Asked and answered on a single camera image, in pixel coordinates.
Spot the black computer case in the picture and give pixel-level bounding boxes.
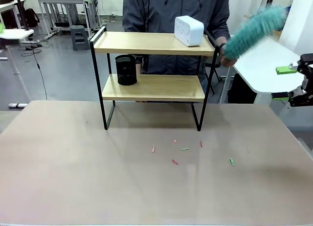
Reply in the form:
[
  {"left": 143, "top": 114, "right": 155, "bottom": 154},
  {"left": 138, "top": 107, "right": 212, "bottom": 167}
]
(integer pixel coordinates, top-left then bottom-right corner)
[{"left": 227, "top": 73, "right": 259, "bottom": 105}]

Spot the white desk with grey legs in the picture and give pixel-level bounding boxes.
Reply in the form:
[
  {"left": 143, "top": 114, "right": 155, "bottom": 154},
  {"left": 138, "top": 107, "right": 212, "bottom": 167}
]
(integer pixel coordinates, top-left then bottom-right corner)
[{"left": 33, "top": 0, "right": 101, "bottom": 38}]

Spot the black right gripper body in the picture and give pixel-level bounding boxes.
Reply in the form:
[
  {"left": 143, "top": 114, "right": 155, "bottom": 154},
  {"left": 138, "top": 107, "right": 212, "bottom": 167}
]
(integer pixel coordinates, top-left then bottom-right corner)
[{"left": 302, "top": 71, "right": 313, "bottom": 91}]

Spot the black backpack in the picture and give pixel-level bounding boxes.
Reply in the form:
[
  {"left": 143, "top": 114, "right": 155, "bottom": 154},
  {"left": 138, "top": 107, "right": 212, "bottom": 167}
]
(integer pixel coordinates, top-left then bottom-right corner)
[{"left": 24, "top": 8, "right": 41, "bottom": 28}]

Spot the thin black floor cable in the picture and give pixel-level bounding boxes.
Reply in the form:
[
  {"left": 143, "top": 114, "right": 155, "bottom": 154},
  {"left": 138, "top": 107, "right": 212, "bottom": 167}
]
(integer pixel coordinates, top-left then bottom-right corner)
[{"left": 23, "top": 39, "right": 48, "bottom": 101}]

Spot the person left hand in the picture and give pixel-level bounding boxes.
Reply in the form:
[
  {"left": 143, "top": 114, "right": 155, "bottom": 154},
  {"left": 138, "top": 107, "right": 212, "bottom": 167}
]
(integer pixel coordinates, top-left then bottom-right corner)
[{"left": 220, "top": 49, "right": 238, "bottom": 68}]

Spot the grey step stool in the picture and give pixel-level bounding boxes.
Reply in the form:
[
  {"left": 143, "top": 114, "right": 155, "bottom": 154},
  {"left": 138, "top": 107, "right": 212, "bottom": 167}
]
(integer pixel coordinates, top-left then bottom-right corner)
[{"left": 70, "top": 25, "right": 91, "bottom": 51}]

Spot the person left forearm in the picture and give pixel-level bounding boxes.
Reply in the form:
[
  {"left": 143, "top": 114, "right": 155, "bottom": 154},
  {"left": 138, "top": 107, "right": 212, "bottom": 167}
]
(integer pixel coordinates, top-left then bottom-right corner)
[{"left": 206, "top": 13, "right": 231, "bottom": 48}]

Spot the black stand pole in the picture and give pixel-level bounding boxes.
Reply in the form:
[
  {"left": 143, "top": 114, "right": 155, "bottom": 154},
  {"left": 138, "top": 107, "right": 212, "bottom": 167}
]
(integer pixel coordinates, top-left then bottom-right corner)
[{"left": 15, "top": 0, "right": 31, "bottom": 32}]

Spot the black frame wooden shelf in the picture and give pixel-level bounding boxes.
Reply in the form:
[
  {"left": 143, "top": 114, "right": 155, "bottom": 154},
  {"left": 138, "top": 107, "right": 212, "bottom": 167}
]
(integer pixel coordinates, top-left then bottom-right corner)
[{"left": 89, "top": 26, "right": 220, "bottom": 132}]

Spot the small white desk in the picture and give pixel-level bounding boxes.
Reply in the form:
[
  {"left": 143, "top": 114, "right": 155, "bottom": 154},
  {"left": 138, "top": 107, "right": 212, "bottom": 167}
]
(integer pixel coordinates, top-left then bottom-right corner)
[{"left": 0, "top": 28, "right": 35, "bottom": 103}]

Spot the person body grey jacket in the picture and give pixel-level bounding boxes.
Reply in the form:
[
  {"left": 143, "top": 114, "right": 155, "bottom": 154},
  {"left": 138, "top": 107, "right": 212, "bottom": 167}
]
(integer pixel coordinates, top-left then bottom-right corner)
[{"left": 122, "top": 0, "right": 231, "bottom": 90}]

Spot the black chair frame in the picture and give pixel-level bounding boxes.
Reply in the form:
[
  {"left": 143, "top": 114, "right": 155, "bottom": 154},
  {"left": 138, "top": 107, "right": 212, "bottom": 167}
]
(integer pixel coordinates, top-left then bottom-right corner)
[{"left": 204, "top": 62, "right": 222, "bottom": 95}]

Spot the white box-shaped speaker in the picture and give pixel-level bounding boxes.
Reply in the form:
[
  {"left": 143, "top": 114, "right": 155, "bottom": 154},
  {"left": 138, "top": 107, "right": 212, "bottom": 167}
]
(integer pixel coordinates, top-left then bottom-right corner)
[{"left": 174, "top": 15, "right": 205, "bottom": 47}]

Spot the black mesh pen holder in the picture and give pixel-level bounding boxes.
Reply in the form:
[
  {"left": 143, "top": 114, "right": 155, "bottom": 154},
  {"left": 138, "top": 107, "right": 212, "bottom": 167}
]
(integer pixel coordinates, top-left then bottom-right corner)
[{"left": 114, "top": 54, "right": 138, "bottom": 86}]

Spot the teal chenille duster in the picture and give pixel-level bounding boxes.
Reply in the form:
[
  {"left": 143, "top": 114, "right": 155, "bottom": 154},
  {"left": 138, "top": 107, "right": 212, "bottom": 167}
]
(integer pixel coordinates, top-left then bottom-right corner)
[{"left": 223, "top": 5, "right": 290, "bottom": 60}]

